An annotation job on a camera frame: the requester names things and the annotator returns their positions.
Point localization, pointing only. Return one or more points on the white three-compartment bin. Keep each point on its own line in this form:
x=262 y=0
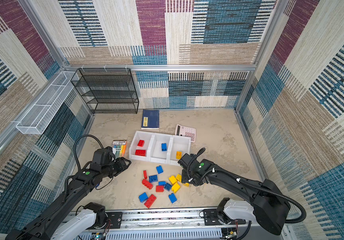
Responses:
x=153 y=143

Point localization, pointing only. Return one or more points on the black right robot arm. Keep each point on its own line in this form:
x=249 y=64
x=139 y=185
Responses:
x=266 y=203

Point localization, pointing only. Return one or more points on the pink calculator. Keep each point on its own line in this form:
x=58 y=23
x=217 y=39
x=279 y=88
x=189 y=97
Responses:
x=184 y=131

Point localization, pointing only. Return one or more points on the small red lego centre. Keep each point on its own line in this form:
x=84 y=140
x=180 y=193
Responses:
x=159 y=189

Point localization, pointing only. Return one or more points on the dark blue lego centre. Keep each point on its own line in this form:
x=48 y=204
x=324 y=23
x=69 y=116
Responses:
x=167 y=187

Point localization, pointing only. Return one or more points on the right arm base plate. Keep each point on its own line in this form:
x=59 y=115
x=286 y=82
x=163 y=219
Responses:
x=211 y=218

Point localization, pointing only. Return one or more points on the yellow square lego brick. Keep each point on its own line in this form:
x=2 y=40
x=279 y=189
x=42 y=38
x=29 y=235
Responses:
x=178 y=155

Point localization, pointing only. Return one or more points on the red long lego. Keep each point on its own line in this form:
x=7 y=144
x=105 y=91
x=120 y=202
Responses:
x=141 y=153
x=149 y=202

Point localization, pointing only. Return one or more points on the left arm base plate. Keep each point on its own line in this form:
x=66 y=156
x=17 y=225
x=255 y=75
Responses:
x=112 y=220

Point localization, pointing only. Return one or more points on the narrow red lego brick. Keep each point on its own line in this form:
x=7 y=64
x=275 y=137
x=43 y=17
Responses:
x=145 y=174

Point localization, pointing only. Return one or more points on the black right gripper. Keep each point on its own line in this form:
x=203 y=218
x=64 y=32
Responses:
x=185 y=179

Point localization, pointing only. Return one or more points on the white wire mesh basket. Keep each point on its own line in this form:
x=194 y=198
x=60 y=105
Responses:
x=40 y=115

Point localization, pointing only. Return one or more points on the yellow lego lower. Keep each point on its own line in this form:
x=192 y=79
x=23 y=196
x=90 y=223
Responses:
x=175 y=188

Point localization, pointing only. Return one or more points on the blue lego with studs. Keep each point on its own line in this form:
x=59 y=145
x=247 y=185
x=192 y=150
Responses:
x=153 y=178

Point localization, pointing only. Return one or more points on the colourful marker pack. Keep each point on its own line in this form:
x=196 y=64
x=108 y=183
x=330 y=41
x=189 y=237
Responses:
x=119 y=148

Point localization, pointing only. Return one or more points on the dark blue book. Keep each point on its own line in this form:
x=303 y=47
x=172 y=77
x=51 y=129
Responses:
x=150 y=119

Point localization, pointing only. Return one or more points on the black wire shelf rack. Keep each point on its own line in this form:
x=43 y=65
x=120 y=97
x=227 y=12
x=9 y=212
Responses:
x=107 y=91

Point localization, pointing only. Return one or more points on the red long lego diagonal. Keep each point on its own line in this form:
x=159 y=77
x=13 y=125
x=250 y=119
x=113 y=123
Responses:
x=147 y=184

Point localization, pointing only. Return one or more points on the blue lego bottom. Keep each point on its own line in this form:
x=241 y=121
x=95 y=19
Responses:
x=172 y=198

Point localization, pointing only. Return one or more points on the blue lego top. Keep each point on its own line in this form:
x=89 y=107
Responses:
x=159 y=169

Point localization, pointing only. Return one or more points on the red long lego bottom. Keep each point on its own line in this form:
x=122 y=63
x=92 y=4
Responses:
x=149 y=202

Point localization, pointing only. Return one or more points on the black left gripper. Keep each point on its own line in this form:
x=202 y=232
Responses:
x=121 y=164

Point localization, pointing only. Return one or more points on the yellow studded lego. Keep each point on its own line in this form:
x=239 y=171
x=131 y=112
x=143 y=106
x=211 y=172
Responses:
x=179 y=178

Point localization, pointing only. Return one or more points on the aluminium rail front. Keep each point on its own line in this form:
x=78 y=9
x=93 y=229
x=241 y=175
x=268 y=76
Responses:
x=160 y=224

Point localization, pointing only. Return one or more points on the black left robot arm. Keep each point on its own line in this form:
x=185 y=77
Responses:
x=77 y=187

